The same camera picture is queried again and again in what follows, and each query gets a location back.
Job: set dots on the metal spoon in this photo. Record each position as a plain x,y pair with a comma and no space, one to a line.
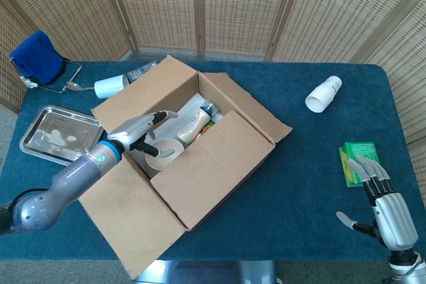
75,86

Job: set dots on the green carton box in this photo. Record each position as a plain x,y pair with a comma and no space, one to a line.
354,151

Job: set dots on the white plastic mug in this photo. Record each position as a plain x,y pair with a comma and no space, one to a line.
108,88

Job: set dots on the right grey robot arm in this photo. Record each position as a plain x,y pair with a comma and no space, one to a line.
402,260

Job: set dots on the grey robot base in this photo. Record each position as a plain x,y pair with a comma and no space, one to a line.
213,272

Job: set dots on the colourful snack packet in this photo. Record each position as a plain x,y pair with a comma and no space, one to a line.
203,132

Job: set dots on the dark blue table carpet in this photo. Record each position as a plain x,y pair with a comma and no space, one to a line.
299,197

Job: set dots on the red cardboard box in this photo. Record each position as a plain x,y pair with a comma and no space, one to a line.
216,171

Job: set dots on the beige bowl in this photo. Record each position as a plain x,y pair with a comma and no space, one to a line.
163,164

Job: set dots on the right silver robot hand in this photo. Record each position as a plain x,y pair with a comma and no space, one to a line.
396,221

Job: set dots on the woven wooden folding screen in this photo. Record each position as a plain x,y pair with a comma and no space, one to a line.
233,8

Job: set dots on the stainless steel tray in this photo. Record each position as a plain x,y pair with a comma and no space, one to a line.
56,131

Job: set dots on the brown snack package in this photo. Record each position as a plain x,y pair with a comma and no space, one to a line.
139,72

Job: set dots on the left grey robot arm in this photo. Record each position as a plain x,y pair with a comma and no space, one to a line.
66,181

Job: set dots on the cream bottle with blue cap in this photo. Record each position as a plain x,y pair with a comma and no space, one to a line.
194,124

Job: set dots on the blue cloth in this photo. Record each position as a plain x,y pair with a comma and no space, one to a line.
38,56

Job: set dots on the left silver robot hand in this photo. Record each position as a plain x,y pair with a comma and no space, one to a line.
133,129

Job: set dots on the small white plug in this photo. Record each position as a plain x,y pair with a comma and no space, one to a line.
28,82

